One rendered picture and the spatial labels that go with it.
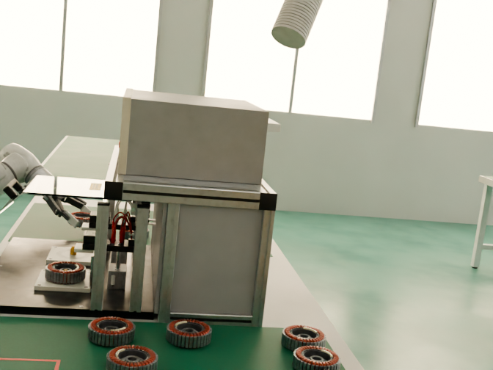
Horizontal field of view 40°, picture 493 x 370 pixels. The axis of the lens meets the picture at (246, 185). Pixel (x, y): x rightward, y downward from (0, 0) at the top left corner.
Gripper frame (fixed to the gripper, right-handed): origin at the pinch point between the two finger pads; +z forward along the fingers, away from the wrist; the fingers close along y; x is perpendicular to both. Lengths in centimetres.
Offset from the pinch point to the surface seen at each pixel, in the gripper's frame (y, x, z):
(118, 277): 49, 22, 39
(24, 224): 3.1, -16.8, -17.3
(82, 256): 32.6, 8.6, 20.0
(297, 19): -77, 98, 1
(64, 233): 4.3, -7.4, -1.2
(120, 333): 78, 29, 55
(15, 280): 60, 6, 17
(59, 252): 33.3, 4.4, 12.8
